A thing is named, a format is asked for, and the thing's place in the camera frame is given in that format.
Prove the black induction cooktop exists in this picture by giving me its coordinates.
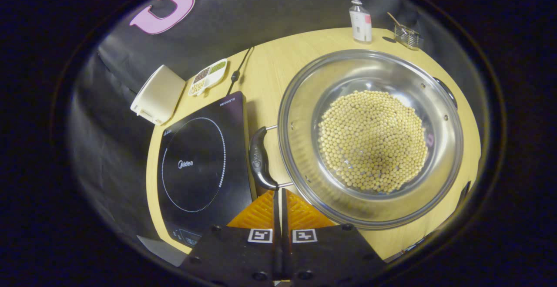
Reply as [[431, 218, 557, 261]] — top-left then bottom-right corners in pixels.
[[157, 91, 257, 248]]

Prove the white box appliance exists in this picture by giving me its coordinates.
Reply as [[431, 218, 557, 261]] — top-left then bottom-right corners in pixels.
[[130, 64, 186, 125]]

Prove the white divided bean dish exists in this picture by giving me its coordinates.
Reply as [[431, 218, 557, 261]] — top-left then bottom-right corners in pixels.
[[188, 58, 228, 97]]

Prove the black flat device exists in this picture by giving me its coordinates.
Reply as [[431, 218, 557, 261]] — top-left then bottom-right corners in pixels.
[[454, 181, 472, 213]]

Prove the small glass jar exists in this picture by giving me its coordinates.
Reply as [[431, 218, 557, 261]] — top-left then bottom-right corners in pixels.
[[394, 24, 422, 51]]

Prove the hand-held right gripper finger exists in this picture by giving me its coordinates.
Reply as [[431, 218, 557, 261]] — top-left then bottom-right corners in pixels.
[[281, 188, 386, 285], [179, 188, 282, 284]]

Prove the small clear bottle red label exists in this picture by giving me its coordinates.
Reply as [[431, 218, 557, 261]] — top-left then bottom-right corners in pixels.
[[349, 0, 373, 44]]

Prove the wooden spoon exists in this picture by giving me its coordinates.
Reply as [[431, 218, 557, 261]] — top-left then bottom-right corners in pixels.
[[387, 12, 407, 35]]

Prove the black power cable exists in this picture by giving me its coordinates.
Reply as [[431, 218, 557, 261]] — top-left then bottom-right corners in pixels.
[[226, 47, 254, 96]]

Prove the pile of yellow soybeans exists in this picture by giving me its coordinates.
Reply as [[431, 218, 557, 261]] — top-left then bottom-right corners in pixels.
[[317, 90, 429, 194]]

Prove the steel pot with black handles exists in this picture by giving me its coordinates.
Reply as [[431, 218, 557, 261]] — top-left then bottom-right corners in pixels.
[[248, 49, 464, 230]]

